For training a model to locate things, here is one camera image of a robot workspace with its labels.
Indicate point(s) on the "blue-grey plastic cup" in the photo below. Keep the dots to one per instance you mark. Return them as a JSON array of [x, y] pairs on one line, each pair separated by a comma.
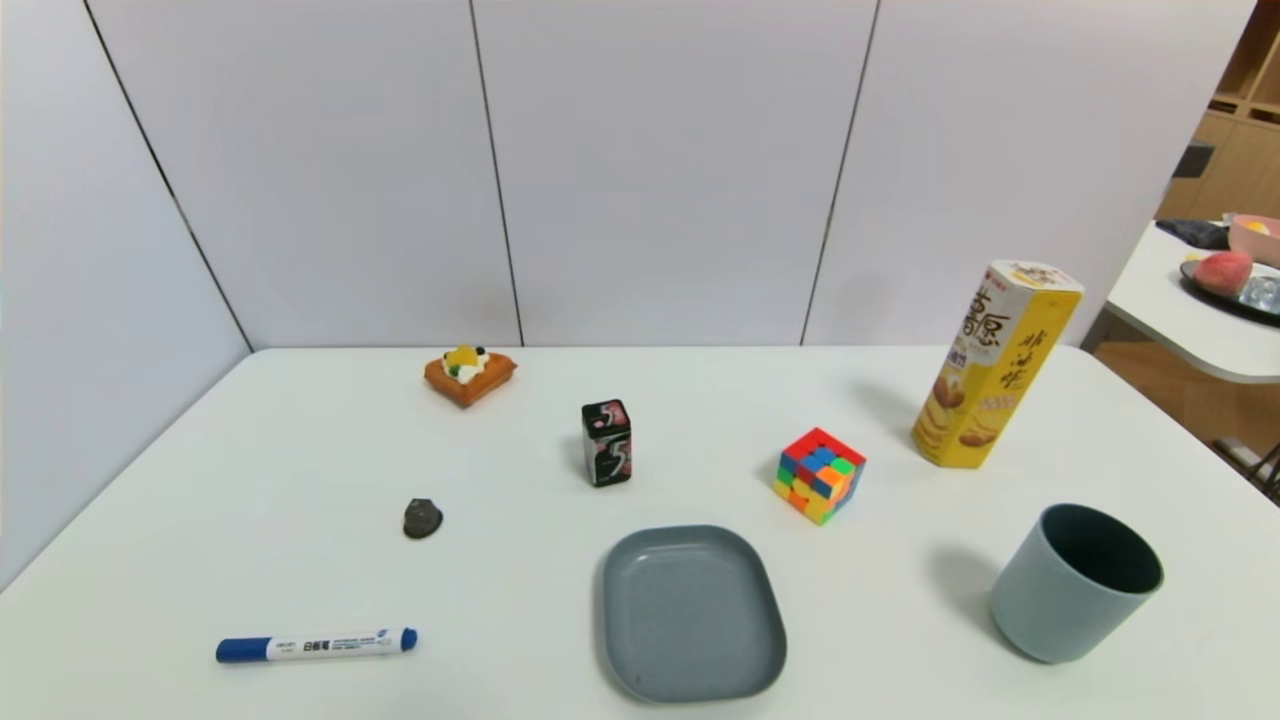
[[1060, 600]]

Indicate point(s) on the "blue-grey square dish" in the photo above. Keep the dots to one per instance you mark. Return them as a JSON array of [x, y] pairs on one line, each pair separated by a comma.
[[692, 612]]

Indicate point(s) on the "clear glass object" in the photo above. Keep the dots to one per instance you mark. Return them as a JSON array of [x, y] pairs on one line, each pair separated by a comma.
[[1263, 293]]

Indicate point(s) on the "black gum container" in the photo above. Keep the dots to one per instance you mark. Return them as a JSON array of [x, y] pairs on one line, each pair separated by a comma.
[[606, 444]]

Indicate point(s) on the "orange toy waffle cake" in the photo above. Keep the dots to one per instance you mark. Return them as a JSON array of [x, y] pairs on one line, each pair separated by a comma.
[[470, 382]]

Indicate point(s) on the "colourful puzzle cube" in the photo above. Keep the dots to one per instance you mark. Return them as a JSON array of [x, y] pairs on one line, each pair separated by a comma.
[[820, 476]]

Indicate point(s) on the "small dark grey capsule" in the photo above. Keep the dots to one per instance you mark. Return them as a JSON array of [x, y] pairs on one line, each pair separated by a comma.
[[422, 518]]

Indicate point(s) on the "yellow hexagonal snack box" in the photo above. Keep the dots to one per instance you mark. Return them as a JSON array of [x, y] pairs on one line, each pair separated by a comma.
[[990, 370]]

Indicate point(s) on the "blue white whiteboard marker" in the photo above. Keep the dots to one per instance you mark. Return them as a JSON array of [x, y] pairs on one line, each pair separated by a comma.
[[315, 645]]

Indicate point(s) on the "white side table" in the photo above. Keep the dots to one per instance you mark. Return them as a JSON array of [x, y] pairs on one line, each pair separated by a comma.
[[1165, 305]]

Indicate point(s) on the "dark cloth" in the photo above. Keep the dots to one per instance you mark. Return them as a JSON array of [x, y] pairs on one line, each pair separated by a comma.
[[1195, 234]]

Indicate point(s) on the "black tray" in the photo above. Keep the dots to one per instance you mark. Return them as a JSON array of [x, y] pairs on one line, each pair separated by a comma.
[[1215, 298]]

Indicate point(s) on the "pink peach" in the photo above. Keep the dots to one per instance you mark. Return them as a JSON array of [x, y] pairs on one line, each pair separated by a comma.
[[1224, 273]]

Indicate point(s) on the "pink bowl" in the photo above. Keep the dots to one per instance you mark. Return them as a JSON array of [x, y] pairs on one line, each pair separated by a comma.
[[1255, 240]]

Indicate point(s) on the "wooden shelf unit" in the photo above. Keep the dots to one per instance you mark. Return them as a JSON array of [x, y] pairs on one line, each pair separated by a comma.
[[1240, 150]]

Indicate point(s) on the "black wall panel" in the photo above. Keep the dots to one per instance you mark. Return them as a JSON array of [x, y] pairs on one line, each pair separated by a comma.
[[1194, 161]]

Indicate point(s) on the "dark chair frame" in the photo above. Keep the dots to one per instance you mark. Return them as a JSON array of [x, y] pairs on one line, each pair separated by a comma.
[[1250, 460]]

